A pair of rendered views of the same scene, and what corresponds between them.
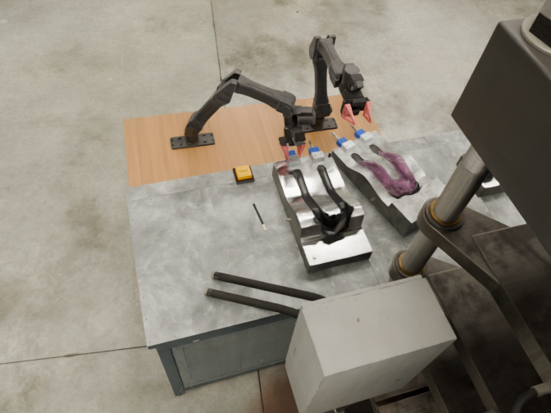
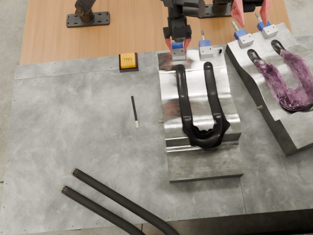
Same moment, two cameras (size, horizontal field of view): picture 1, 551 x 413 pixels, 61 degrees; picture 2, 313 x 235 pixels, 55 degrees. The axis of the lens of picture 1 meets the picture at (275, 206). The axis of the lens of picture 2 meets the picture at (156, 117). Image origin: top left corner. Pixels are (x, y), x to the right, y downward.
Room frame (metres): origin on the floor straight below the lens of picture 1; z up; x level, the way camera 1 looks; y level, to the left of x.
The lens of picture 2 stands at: (0.70, -0.22, 1.91)
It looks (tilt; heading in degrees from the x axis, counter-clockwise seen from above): 69 degrees down; 26
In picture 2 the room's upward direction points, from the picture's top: 9 degrees counter-clockwise
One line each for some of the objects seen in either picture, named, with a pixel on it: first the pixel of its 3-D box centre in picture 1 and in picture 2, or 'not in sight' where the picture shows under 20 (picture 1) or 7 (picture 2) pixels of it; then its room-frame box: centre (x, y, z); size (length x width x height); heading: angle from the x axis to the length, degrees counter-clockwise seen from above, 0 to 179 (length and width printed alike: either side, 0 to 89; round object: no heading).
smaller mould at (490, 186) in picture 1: (484, 173); not in sight; (1.45, -0.92, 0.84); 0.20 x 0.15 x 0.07; 22
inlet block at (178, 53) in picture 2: (289, 154); (177, 45); (1.37, -0.03, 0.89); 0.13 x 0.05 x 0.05; 22
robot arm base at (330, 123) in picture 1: (317, 120); (220, 4); (1.66, -0.15, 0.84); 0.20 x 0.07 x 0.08; 110
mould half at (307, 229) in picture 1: (320, 205); (197, 110); (1.13, -0.18, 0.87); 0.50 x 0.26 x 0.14; 22
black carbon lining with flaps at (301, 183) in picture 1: (323, 194); (200, 100); (1.15, -0.19, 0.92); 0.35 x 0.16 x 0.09; 22
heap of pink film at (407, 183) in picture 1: (391, 170); (289, 76); (1.34, -0.47, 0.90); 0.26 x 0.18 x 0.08; 39
